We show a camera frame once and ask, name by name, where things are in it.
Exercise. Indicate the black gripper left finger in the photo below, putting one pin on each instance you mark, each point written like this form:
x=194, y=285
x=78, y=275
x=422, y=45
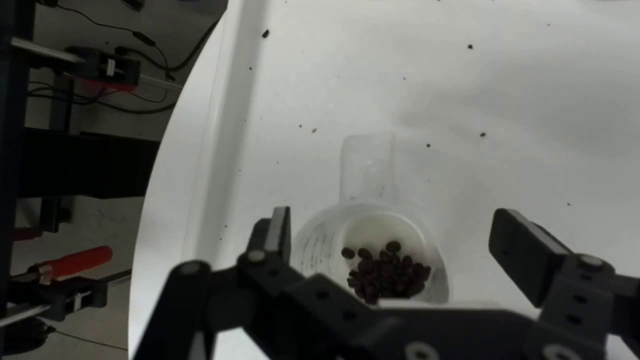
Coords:
x=270, y=237

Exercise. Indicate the white plastic tray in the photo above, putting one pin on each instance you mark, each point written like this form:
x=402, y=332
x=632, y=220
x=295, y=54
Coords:
x=449, y=108

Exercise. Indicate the round white table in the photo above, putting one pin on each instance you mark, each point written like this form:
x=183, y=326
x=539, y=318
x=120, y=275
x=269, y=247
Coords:
x=189, y=196

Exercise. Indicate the orange black bar clamp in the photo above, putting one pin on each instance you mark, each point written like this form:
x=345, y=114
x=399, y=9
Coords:
x=56, y=288

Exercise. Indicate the clear plastic measuring jug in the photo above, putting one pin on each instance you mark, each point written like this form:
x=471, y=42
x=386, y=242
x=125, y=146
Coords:
x=369, y=215

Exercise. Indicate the coffee beans in jug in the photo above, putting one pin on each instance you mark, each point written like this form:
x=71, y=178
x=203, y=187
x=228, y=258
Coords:
x=386, y=272

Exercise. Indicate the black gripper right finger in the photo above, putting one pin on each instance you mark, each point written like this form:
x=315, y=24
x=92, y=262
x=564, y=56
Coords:
x=548, y=272

